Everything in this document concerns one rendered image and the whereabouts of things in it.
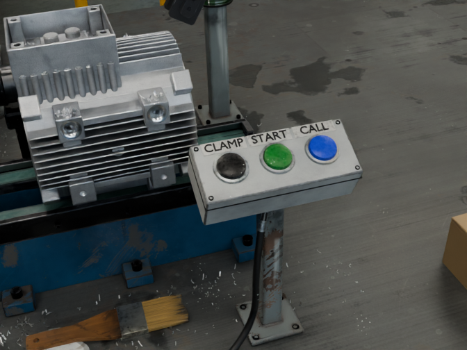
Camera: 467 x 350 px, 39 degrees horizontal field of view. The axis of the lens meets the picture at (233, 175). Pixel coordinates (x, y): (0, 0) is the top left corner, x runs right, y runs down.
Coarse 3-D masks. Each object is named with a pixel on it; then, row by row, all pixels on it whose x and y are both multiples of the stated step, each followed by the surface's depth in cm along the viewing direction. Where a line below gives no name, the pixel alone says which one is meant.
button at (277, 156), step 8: (272, 144) 68; (280, 144) 68; (264, 152) 67; (272, 152) 67; (280, 152) 67; (288, 152) 67; (264, 160) 67; (272, 160) 67; (280, 160) 67; (288, 160) 67; (272, 168) 67; (280, 168) 67
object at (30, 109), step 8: (176, 72) 78; (184, 72) 79; (176, 80) 78; (184, 80) 78; (176, 88) 78; (184, 88) 78; (32, 96) 74; (24, 104) 74; (32, 104) 74; (24, 112) 74; (32, 112) 74; (40, 112) 74; (24, 120) 75; (32, 120) 76; (184, 168) 85; (40, 192) 81; (48, 192) 81; (56, 192) 81; (48, 200) 81; (56, 200) 81
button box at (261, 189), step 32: (288, 128) 70; (320, 128) 70; (192, 160) 67; (256, 160) 67; (320, 160) 68; (352, 160) 69; (224, 192) 65; (256, 192) 66; (288, 192) 67; (320, 192) 70
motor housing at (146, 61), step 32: (160, 32) 84; (128, 64) 79; (160, 64) 80; (96, 96) 78; (128, 96) 79; (32, 128) 76; (96, 128) 78; (128, 128) 78; (192, 128) 81; (32, 160) 77; (64, 160) 77; (96, 160) 79; (128, 160) 80; (160, 160) 82; (64, 192) 86; (96, 192) 86
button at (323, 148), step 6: (312, 138) 69; (318, 138) 69; (324, 138) 69; (330, 138) 69; (312, 144) 68; (318, 144) 68; (324, 144) 68; (330, 144) 68; (312, 150) 68; (318, 150) 68; (324, 150) 68; (330, 150) 68; (336, 150) 68; (318, 156) 68; (324, 156) 68; (330, 156) 68
